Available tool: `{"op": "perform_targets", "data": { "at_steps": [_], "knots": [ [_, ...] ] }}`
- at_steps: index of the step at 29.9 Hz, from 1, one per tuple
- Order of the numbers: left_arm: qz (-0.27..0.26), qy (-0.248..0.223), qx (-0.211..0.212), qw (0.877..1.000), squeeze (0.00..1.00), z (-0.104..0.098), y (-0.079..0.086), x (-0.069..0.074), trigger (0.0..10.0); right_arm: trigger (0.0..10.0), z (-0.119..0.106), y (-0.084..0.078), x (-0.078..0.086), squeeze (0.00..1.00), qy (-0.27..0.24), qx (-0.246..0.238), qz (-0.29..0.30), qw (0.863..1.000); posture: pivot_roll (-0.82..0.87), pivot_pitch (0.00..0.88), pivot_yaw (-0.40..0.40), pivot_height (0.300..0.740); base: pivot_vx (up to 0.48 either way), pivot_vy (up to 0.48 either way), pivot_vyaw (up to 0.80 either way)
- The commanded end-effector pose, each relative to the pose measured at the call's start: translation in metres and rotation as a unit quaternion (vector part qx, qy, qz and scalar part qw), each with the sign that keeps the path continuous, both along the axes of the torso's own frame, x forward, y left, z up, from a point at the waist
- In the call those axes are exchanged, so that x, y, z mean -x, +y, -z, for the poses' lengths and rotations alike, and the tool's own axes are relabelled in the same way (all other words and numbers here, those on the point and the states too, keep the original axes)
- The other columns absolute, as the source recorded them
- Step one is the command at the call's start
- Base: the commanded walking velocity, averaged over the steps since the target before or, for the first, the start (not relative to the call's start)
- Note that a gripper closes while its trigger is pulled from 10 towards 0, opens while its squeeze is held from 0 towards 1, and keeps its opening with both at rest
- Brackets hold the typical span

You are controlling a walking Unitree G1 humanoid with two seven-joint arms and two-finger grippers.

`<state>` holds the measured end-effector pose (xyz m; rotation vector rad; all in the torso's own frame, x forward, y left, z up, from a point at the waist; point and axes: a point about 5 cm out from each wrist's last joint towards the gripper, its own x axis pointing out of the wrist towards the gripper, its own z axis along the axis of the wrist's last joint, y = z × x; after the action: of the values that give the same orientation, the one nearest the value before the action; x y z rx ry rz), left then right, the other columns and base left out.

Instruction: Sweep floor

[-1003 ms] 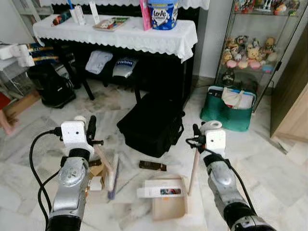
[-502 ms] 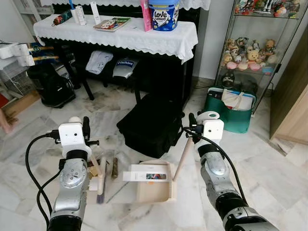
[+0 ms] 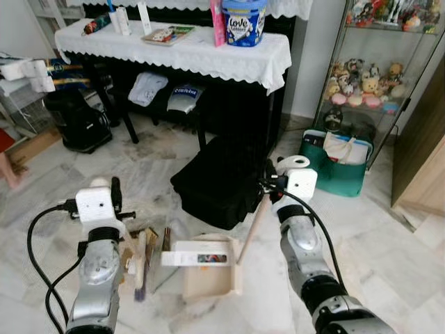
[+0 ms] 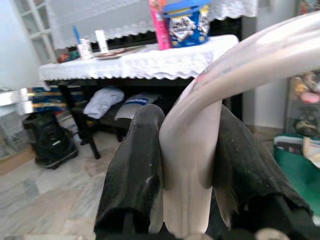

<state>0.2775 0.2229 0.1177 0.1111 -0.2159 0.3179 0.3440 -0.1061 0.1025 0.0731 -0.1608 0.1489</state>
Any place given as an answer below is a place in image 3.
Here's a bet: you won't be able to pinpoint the beige long-handled dustpan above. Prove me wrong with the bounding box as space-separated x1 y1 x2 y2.
161 154 312 302

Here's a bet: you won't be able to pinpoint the brown gold cardboard scraps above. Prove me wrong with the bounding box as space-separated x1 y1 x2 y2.
120 228 161 287

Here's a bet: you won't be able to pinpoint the black soft suitcase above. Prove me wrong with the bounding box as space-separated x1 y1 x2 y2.
170 134 280 231

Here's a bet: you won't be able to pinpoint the green tote bag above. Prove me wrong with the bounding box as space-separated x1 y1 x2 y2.
300 129 373 198

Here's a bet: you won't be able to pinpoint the white cloth bag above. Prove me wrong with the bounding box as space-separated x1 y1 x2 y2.
323 133 370 166

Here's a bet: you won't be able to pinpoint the black backpack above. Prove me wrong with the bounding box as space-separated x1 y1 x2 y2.
43 89 113 154

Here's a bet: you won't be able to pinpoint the black upright piano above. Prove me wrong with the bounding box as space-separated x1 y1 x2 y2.
82 0 298 155

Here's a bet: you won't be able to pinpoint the flat brown wooden board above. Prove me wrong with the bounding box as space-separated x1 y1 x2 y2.
0 127 63 168

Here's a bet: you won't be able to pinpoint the plain grey folded cloth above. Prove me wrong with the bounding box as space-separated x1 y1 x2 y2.
128 71 170 108

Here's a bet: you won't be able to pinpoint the light wooden cabinet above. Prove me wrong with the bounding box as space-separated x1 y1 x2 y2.
391 31 445 218

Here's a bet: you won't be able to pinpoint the grey cloth with blue label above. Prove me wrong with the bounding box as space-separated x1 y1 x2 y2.
166 83 207 115

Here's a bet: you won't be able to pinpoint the blue and gold box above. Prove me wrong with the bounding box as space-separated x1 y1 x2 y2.
44 58 92 92

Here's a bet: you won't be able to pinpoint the yellow plush toy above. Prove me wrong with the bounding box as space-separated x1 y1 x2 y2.
359 74 381 96

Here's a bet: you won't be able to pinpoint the white lace cloth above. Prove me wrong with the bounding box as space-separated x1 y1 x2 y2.
55 17 293 95

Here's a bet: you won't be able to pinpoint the white paper roll pack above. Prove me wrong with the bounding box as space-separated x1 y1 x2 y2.
0 58 56 93

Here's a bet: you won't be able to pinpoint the blue white round tub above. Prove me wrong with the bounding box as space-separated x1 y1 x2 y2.
220 0 269 49

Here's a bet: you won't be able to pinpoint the brown plush toy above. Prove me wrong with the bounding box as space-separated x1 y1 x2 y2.
386 63 406 86

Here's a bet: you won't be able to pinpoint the glass display cabinet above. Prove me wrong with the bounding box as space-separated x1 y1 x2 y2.
312 0 444 173

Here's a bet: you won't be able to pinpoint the flat tray with colourful items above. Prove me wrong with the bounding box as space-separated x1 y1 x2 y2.
142 25 197 47

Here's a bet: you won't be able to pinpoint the pink upright box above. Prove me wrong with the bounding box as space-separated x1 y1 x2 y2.
210 0 227 48

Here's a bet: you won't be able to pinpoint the dark lying cylinder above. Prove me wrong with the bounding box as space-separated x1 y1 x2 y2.
83 14 113 36

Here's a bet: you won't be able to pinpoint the white upright card box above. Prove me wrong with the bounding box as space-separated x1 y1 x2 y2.
136 1 153 36
109 6 132 36

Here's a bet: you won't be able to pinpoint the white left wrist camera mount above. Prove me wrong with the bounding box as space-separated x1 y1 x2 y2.
75 184 116 225

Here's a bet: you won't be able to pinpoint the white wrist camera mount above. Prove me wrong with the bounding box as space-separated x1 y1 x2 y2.
75 184 116 225
286 169 319 205

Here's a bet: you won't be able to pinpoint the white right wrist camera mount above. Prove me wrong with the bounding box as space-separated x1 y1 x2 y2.
286 169 319 205

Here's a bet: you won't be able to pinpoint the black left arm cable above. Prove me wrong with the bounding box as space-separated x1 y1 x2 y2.
26 200 79 329

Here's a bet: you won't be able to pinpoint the white wire rack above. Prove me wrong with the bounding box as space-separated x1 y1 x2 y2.
0 77 44 137

